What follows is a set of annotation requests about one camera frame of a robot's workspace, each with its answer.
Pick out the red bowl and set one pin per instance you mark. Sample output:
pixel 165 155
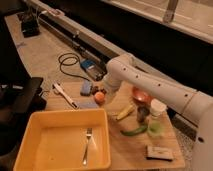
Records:
pixel 140 95

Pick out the blue electronic device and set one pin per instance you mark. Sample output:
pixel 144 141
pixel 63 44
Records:
pixel 92 70

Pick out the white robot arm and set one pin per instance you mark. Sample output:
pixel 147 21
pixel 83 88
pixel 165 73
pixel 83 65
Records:
pixel 192 104

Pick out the black chair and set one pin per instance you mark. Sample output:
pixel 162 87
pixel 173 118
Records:
pixel 26 102

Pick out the small dark metal can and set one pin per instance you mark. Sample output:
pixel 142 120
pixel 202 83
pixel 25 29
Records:
pixel 142 113

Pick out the orange red apple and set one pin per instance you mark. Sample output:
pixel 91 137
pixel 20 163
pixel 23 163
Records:
pixel 99 97

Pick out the yellow plastic tray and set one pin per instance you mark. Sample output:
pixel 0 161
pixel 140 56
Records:
pixel 55 141

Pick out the clear bottle green liquid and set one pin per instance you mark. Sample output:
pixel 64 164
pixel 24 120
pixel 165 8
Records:
pixel 155 127

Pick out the dark brown grape cluster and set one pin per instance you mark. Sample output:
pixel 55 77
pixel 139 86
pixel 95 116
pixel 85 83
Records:
pixel 96 89

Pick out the blue grey sponge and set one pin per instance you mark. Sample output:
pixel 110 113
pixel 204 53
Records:
pixel 86 88

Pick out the silver metal fork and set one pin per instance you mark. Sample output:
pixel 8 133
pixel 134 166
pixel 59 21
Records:
pixel 88 137

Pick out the yellow banana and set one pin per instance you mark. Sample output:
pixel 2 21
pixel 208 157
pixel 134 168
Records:
pixel 128 109

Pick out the green chili pepper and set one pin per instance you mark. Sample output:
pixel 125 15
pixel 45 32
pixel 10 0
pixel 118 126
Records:
pixel 136 131

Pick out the brown rectangular box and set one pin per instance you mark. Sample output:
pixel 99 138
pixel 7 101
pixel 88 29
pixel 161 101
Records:
pixel 160 153

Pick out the long metal rail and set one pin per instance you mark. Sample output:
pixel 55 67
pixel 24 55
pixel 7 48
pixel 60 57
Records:
pixel 83 36

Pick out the black box device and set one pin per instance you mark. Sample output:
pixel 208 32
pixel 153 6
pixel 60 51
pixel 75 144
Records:
pixel 29 26

